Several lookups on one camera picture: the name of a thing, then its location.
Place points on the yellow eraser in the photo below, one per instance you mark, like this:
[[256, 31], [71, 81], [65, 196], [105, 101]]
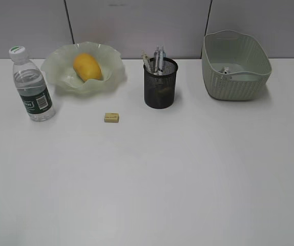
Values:
[[111, 117]]

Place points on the cream white pen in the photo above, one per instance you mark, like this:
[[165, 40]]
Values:
[[147, 63]]

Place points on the grey white pen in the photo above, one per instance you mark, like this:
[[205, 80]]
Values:
[[156, 61]]

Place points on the blue grey pen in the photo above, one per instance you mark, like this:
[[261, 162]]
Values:
[[161, 58]]

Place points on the yellow mango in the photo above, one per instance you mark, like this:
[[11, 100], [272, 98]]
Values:
[[87, 67]]

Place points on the white waste paper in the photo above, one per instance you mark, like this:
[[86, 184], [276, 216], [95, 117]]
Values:
[[225, 70]]

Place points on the clear water bottle green label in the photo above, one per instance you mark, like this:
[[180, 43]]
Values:
[[31, 85]]

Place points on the black mesh pen holder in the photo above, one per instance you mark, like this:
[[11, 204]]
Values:
[[159, 90]]

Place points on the pale green wavy plate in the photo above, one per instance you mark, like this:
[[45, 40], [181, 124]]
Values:
[[59, 71]]

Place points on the green plastic woven basket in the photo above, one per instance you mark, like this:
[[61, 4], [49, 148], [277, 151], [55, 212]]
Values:
[[249, 66]]

